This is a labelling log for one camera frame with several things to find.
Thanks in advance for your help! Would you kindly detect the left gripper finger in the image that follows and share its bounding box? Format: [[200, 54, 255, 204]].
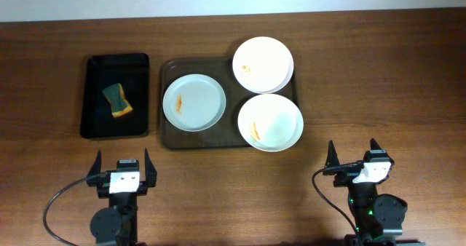
[[87, 151, 101, 177], [144, 149, 157, 183]]

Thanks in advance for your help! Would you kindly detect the white bowl plate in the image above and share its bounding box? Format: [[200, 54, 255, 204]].
[[237, 94, 304, 152]]

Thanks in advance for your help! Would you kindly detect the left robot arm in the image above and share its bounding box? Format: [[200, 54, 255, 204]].
[[87, 151, 157, 246]]

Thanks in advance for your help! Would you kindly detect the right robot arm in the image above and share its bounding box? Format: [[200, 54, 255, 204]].
[[318, 138, 423, 245]]

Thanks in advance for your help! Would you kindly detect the pale blue-white plate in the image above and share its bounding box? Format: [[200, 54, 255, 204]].
[[162, 74, 226, 132]]

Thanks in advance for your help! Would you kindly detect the black rectangular tray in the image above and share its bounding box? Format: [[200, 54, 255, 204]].
[[80, 53, 150, 139]]

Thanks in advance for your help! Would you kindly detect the white plate with orange stain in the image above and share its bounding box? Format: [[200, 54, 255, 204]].
[[232, 36, 294, 94]]

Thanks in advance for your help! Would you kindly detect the brown serving tray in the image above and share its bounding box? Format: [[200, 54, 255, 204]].
[[159, 56, 300, 151]]

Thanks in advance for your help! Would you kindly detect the green and yellow sponge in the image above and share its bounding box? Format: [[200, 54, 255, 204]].
[[102, 83, 133, 119]]

